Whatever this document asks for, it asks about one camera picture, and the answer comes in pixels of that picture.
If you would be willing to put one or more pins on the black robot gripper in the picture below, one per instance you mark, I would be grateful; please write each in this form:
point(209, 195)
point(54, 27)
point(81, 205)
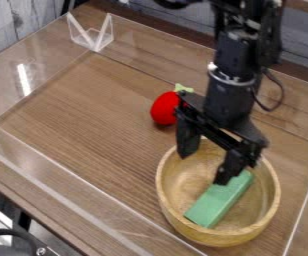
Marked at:
point(220, 116)

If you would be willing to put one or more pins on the light wooden bowl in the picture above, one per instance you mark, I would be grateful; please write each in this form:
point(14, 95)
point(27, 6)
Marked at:
point(181, 181)

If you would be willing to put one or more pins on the black metal table frame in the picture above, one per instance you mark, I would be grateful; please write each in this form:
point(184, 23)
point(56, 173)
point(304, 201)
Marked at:
point(35, 241)

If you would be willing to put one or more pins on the clear acrylic corner bracket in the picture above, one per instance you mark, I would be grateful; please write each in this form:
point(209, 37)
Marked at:
point(93, 39)

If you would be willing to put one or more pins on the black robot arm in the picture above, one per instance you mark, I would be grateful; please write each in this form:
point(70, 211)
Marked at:
point(249, 45)

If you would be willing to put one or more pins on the clear acrylic wall panel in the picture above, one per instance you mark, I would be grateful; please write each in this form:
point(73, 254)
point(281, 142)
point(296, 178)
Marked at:
point(92, 220)

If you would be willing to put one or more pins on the green rectangular block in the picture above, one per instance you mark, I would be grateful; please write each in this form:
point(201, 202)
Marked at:
point(217, 200)

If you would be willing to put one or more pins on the red plush strawberry toy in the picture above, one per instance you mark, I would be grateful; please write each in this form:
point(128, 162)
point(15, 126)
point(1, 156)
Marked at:
point(162, 111)

